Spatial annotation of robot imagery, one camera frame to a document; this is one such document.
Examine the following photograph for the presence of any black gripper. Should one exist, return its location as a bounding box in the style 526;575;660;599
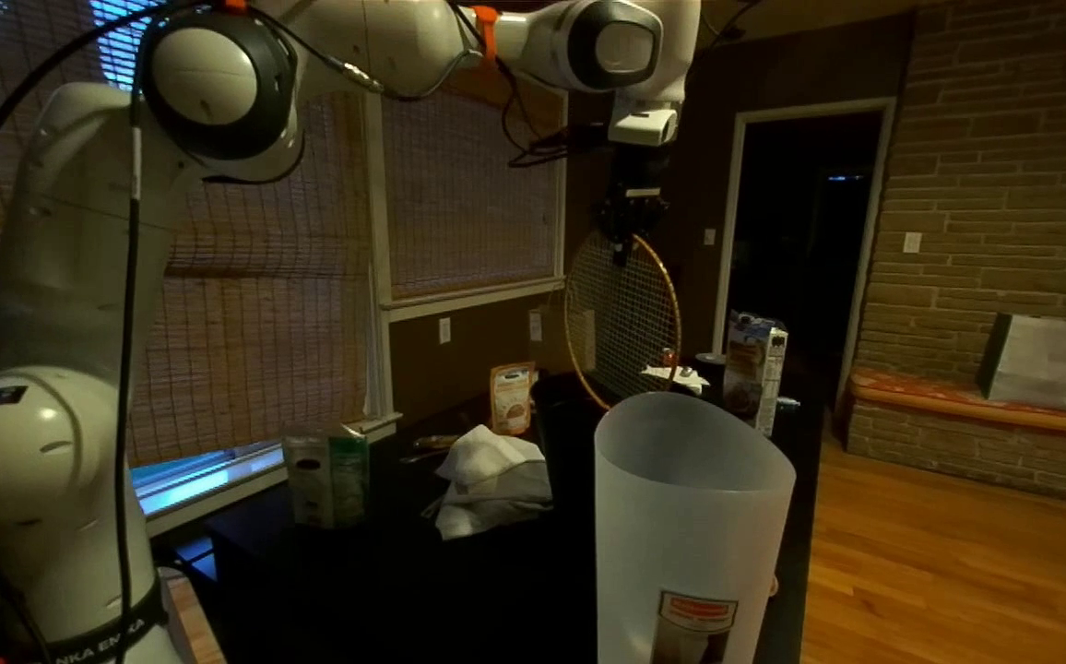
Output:
599;143;670;252

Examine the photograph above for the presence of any orange frame badminton racket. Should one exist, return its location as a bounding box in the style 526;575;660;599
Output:
562;230;691;416

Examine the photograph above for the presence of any translucent white plastic bin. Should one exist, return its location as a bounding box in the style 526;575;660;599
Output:
589;389;800;664

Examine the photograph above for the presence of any red and dark bin label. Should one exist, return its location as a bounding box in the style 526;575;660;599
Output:
656;587;741;664

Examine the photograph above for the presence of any small woven window blind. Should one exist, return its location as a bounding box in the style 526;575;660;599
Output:
379;89;570;305

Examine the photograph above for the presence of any small flat white object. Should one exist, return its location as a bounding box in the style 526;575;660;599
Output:
639;357;713;399

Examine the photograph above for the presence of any white and blue milk carton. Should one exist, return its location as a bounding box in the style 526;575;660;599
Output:
719;309;793;438

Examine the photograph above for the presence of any white crumpled cloth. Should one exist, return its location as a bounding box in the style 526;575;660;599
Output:
431;421;557;547

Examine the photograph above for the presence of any large woven window blind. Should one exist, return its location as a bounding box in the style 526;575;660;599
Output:
0;0;375;477

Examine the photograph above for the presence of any white box on bench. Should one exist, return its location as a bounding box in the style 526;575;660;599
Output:
983;309;1066;415

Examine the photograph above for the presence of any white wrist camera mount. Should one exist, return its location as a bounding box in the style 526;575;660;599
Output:
608;108;685;149

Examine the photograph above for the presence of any white door frame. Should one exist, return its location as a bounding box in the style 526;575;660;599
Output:
713;96;900;409

